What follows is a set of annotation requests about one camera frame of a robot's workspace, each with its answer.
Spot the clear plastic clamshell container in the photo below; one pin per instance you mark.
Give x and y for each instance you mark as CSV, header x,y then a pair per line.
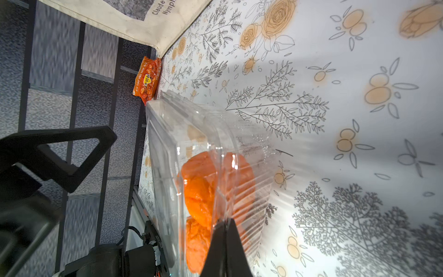
x,y
243,155

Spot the cream canvas Monet tote bag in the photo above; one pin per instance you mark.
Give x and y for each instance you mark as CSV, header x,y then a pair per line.
x,y
157,24

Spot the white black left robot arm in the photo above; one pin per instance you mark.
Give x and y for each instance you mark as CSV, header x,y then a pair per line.
x,y
111,260

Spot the orange instant noodle packet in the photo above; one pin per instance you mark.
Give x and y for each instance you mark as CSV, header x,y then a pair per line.
x,y
147,79

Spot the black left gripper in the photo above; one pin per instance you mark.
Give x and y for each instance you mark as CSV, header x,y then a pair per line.
x,y
27,216

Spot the orange mandarin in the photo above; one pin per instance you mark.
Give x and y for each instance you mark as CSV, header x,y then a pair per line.
x,y
198,240
200,179

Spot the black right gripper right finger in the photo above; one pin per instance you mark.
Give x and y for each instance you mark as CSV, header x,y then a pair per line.
x,y
236,261

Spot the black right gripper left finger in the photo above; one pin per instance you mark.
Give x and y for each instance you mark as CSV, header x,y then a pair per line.
x,y
215,264

